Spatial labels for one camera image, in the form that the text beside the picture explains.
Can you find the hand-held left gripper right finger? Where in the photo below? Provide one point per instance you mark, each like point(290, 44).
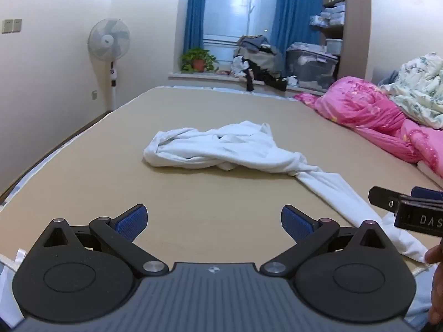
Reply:
point(297, 223)

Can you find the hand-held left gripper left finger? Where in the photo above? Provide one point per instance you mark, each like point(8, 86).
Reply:
point(133, 222)

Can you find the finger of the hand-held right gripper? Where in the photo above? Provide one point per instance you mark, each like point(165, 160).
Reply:
point(382, 197)
point(427, 193)

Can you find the white long-sleeved garment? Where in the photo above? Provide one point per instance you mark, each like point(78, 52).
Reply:
point(225, 148)

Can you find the pile of dark clothes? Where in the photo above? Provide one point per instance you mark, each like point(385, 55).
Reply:
point(258, 57)

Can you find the person's right hand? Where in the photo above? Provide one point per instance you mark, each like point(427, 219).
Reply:
point(436, 254)

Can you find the beige bed mat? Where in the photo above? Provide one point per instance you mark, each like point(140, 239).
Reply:
point(103, 162)

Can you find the pink floral quilt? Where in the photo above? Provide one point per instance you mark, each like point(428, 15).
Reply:
point(353, 107)

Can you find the white green floral quilt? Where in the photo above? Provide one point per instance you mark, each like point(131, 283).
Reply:
point(418, 86)

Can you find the blue-grey cloth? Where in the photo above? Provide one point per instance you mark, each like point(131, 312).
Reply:
point(388, 79)

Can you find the white crumpled cloth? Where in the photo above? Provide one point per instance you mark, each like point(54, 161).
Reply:
point(291, 81)

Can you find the striped bed sheet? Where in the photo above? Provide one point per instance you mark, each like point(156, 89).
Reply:
point(8, 294)

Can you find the clear plastic storage box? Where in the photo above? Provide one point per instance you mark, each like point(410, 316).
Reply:
point(311, 69)

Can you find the white plastic basket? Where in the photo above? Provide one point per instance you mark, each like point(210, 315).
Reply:
point(335, 45)

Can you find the green potted plant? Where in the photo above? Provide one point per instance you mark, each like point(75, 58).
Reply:
point(198, 59)

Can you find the wooden shelf unit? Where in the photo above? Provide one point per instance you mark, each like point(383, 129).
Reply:
point(356, 24)

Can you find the white standing fan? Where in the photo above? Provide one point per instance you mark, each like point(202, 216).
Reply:
point(109, 39)

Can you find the stack of white packages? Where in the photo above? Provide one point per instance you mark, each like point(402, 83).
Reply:
point(328, 17)

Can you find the blue curtain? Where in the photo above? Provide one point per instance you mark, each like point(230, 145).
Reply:
point(195, 13)
point(294, 13)

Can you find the window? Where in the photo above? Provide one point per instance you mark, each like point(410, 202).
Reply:
point(235, 7)

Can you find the white wall switch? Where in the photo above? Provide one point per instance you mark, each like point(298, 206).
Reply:
point(17, 24)
point(7, 26)

